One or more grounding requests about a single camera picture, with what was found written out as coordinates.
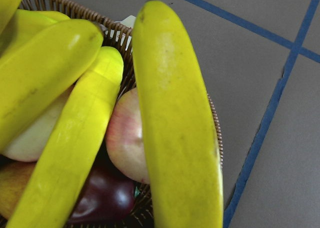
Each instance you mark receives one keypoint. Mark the long yellow banana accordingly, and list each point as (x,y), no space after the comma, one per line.
(34,75)

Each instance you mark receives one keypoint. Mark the brown wicker basket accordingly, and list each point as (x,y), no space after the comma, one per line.
(141,215)

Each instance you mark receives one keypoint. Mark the pink apple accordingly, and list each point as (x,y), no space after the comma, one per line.
(124,138)

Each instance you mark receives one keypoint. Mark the white paper price tag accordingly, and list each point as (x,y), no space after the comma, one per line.
(128,21)

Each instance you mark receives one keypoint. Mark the dark purple plum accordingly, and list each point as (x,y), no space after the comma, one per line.
(107,196)

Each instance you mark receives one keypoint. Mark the pale peach fruit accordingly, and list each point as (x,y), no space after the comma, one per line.
(28,146)

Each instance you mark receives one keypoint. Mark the yellow banana behind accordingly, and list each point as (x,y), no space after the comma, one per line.
(64,165)

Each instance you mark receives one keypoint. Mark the orange mango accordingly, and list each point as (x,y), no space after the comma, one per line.
(14,177)

